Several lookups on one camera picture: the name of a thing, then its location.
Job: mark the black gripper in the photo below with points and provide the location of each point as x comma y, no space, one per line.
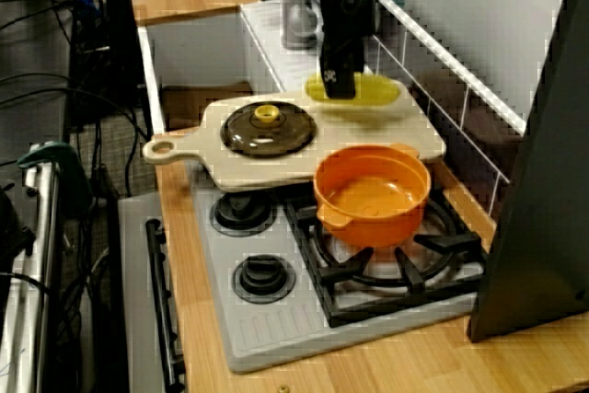
347,15

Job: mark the yellow toy corn cob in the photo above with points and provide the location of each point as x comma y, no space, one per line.
377,91

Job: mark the dark glass lid yellow knob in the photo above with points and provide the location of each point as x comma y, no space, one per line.
285,141

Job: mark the grey toy faucet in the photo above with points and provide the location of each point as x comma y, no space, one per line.
296,20

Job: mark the white sink basin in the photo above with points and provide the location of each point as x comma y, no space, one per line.
198,52

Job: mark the orange toy pot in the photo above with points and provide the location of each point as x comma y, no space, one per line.
373,227

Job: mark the black stove knob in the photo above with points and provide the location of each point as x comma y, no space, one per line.
241,216
262,279

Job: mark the light wooden cutting board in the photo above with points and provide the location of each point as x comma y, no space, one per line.
184,149

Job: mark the black burner grate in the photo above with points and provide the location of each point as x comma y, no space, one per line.
460,242

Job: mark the black computer tower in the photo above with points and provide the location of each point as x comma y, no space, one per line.
119,43

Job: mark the black slanted panel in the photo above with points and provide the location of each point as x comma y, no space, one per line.
534,227

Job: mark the grey stove top plate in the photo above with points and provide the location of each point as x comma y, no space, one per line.
276,328

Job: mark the green clamp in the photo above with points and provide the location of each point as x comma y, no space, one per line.
55,151

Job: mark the wooden kitchen countertop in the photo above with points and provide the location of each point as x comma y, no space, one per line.
414,365

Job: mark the white oven cabinet front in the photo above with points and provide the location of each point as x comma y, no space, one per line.
138,319

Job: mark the dark tile backsplash white rail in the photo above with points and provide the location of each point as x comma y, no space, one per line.
460,135

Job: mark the aluminium frame rail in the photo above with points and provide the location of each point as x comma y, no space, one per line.
41,227

